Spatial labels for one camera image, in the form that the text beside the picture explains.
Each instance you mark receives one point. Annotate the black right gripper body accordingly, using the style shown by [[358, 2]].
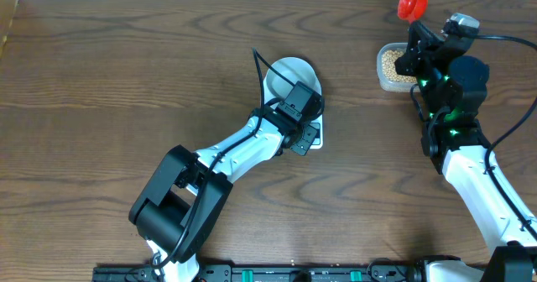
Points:
[[430, 72]]

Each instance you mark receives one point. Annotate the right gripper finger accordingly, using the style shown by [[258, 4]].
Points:
[[421, 38], [408, 63]]

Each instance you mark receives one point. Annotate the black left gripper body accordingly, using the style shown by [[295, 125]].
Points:
[[294, 125]]

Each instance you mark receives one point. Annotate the red measuring scoop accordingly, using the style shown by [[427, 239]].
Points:
[[412, 10]]

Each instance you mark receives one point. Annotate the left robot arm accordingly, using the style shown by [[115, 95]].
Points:
[[178, 208]]

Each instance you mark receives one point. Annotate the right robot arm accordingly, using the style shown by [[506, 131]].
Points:
[[453, 86]]

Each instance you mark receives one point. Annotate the white digital kitchen scale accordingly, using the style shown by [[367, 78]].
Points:
[[289, 132]]

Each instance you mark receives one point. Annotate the grey round bowl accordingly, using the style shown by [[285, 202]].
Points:
[[289, 71]]

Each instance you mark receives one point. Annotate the pile of soybeans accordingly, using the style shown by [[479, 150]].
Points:
[[388, 58]]

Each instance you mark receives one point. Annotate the clear plastic container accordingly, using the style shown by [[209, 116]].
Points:
[[386, 84]]

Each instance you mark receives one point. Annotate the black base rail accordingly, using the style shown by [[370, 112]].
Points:
[[302, 273]]

